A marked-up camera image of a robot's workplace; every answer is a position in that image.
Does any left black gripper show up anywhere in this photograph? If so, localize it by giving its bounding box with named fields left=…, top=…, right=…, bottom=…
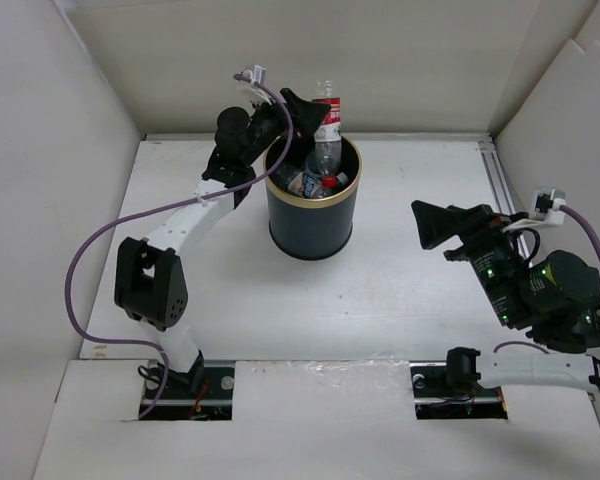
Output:
left=242, top=89, right=330, bottom=166

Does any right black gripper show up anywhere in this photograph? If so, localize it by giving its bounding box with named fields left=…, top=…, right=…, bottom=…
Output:
left=409, top=198, right=527, bottom=326

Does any clear bottle red label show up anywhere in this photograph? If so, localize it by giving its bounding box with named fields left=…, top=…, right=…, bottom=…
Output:
left=307, top=80, right=342, bottom=189

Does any clear bottle orange blue label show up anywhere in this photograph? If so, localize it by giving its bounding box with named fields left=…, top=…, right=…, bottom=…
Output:
left=283, top=167, right=329, bottom=199

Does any clear ribbed label-free bottle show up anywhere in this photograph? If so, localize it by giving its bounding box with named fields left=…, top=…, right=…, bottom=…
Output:
left=333, top=171, right=350, bottom=193

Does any clear bottle black label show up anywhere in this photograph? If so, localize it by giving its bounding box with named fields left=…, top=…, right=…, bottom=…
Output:
left=271, top=162, right=302, bottom=190

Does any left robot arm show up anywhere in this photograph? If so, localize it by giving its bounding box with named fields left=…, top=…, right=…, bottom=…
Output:
left=114, top=88, right=331, bottom=397

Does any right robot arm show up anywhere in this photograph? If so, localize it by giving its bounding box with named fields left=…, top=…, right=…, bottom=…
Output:
left=411, top=190, right=600, bottom=396

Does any black bin with gold rim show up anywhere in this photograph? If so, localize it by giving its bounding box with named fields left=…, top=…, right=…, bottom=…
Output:
left=265, top=137, right=362, bottom=261

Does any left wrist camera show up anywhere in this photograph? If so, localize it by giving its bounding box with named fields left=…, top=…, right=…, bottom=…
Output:
left=239, top=64, right=271, bottom=106

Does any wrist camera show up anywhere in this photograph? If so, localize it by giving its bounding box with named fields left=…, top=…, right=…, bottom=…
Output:
left=503, top=187, right=566, bottom=232
left=239, top=64, right=271, bottom=106

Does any aluminium rail right side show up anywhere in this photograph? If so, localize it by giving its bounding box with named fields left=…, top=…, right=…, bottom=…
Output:
left=478, top=133, right=536, bottom=261

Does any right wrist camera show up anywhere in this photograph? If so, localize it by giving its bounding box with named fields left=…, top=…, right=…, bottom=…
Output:
left=503, top=187, right=566, bottom=232

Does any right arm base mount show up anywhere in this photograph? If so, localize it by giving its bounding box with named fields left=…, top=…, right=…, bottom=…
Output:
left=409, top=361, right=508, bottom=420

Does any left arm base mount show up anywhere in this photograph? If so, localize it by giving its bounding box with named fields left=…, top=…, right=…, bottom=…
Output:
left=141, top=361, right=235, bottom=422

